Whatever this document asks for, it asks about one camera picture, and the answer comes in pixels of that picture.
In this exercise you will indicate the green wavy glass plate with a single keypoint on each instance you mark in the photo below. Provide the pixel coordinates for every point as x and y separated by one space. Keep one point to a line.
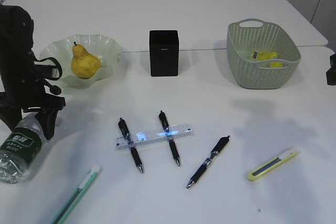
103 47

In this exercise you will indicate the black square pen holder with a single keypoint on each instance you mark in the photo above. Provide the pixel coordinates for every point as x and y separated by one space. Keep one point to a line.
164 53

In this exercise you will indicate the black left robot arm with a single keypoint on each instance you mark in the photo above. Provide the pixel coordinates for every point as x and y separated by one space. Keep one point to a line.
26 80

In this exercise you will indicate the clear plastic ruler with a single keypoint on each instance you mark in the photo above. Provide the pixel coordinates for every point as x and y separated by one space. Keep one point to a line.
149 137

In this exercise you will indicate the black pen right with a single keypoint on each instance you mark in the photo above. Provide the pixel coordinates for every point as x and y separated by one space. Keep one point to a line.
223 141

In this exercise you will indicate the black pen left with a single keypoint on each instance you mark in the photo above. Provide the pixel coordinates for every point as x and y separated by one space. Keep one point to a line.
126 135

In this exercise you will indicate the yellow utility knife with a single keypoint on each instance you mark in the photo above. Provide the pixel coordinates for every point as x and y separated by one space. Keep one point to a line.
271 164

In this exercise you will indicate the yellow pear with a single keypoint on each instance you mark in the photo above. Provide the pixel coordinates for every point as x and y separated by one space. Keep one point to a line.
84 64

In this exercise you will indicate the clear water bottle green label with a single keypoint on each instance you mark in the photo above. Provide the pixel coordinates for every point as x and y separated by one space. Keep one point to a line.
20 149

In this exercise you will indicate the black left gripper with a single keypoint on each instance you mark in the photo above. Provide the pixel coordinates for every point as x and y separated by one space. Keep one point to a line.
13 100

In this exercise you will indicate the teal utility knife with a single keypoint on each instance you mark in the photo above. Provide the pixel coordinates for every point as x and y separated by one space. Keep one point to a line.
76 196

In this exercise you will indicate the yellow waste paper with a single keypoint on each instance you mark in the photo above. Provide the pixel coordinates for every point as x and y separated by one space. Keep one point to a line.
264 56

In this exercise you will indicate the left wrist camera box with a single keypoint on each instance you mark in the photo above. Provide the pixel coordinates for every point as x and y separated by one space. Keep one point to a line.
50 72

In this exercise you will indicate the black pen middle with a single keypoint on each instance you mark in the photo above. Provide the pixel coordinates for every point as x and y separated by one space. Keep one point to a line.
173 148

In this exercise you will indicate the black pen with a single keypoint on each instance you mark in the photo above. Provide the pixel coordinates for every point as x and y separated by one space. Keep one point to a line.
173 148
126 135
223 141

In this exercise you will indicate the green plastic woven basket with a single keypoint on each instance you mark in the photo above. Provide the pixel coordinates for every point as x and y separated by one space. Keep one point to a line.
250 34

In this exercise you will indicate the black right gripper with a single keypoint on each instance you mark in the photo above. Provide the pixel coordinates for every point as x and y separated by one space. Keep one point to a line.
331 73

